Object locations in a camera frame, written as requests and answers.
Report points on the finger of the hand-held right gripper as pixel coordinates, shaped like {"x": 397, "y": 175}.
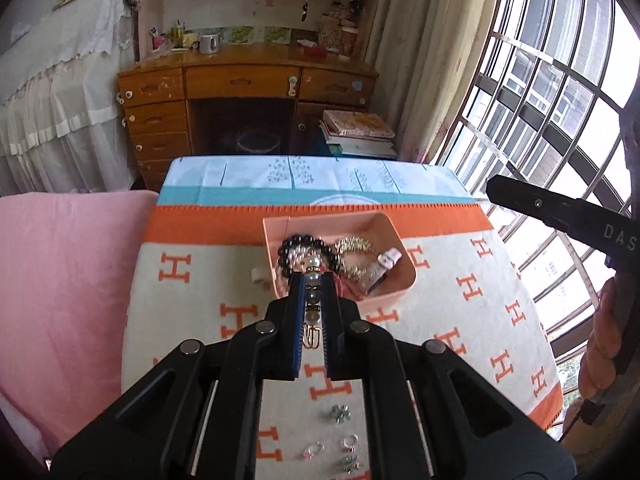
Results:
{"x": 540, "y": 205}

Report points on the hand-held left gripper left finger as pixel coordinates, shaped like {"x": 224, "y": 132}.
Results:
{"x": 295, "y": 320}

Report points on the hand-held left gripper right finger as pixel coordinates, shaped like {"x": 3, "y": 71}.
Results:
{"x": 332, "y": 330}

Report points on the pink plastic tray box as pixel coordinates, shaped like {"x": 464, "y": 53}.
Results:
{"x": 392, "y": 291}

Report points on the white smart watch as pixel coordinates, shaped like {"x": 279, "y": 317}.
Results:
{"x": 387, "y": 257}

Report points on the person's right hand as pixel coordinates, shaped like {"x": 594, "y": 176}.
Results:
{"x": 600, "y": 350}

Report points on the small white clip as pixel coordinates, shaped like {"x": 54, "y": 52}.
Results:
{"x": 259, "y": 275}

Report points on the orange beige patterned blanket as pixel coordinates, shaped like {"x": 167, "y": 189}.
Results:
{"x": 190, "y": 320}

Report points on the blue white printed cloth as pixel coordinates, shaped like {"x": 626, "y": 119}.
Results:
{"x": 250, "y": 172}

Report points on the round dark stool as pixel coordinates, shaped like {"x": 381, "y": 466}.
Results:
{"x": 257, "y": 142}

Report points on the beige curtain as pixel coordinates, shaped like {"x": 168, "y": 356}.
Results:
{"x": 425, "y": 60}

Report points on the stack of books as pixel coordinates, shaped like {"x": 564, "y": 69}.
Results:
{"x": 357, "y": 127}

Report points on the pink bedsheet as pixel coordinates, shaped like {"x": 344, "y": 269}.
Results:
{"x": 65, "y": 285}

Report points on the white drawer lock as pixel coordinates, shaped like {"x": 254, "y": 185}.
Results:
{"x": 292, "y": 86}

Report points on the wooden desk with drawers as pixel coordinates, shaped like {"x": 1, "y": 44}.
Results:
{"x": 240, "y": 80}

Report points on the floral box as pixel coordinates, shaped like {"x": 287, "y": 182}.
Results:
{"x": 337, "y": 35}

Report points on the red box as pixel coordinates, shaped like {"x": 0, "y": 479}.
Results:
{"x": 315, "y": 50}

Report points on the white mug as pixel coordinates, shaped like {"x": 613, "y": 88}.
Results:
{"x": 207, "y": 45}

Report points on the white embroidered pillow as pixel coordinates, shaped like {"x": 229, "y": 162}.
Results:
{"x": 15, "y": 422}

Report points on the hanging keys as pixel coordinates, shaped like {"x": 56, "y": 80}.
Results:
{"x": 304, "y": 12}

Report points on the pen holder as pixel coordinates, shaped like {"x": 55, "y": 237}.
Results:
{"x": 160, "y": 40}

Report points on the white lace cover cloth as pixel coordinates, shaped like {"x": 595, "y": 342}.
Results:
{"x": 60, "y": 70}

